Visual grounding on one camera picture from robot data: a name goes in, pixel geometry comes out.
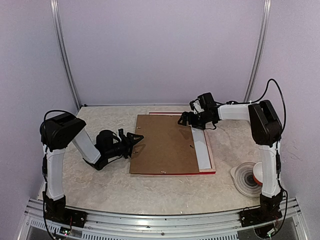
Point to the front aluminium rail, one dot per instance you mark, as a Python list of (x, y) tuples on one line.
[(223, 225)]

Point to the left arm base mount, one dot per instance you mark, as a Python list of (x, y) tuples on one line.
[(70, 217)]

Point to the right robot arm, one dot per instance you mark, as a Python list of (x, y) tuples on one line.
[(266, 131)]

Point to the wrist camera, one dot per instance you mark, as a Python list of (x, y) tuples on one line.
[(195, 106), (121, 133)]

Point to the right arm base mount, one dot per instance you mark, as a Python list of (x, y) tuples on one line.
[(255, 216)]

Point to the cat and books photo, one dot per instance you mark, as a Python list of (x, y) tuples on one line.
[(201, 150)]

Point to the white orange bowl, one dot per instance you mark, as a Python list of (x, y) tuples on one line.
[(258, 173)]

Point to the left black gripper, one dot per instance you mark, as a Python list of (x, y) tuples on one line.
[(130, 144)]

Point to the aluminium post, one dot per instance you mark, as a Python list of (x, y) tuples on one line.
[(57, 24), (259, 49)]

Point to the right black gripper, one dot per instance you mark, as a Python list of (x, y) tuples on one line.
[(185, 115)]

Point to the clear glass plate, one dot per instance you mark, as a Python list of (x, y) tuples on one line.
[(243, 179)]

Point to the brown backing board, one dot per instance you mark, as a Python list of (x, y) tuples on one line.
[(166, 149)]

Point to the red wooden picture frame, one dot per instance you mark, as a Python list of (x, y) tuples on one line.
[(201, 172)]

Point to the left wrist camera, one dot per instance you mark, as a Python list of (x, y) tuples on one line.
[(121, 133)]

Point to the right aluminium post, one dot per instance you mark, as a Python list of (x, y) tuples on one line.
[(259, 49)]

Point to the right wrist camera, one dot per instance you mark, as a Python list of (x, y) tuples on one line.
[(195, 106)]

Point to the left aluminium post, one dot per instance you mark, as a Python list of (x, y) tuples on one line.
[(57, 24)]

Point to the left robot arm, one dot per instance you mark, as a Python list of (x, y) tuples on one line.
[(56, 134)]

